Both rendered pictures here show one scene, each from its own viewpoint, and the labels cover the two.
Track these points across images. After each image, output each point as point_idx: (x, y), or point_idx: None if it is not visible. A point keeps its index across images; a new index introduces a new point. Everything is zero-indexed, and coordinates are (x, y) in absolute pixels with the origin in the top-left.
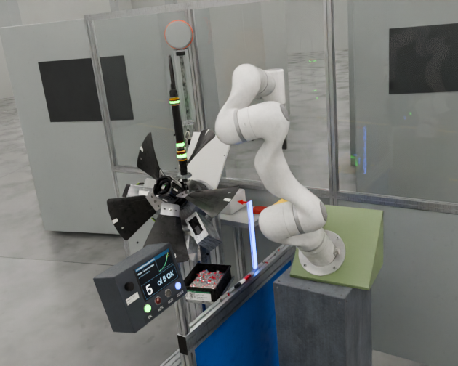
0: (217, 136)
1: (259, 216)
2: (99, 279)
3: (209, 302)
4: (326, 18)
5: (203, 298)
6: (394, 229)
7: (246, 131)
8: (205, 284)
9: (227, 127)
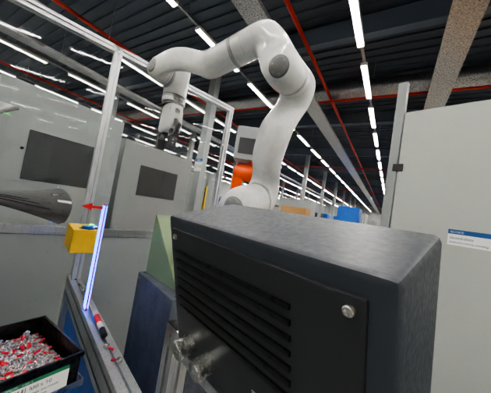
0: (287, 66)
1: (236, 196)
2: (418, 270)
3: (66, 387)
4: (114, 72)
5: (47, 387)
6: (139, 257)
7: (308, 82)
8: (22, 363)
9: (303, 63)
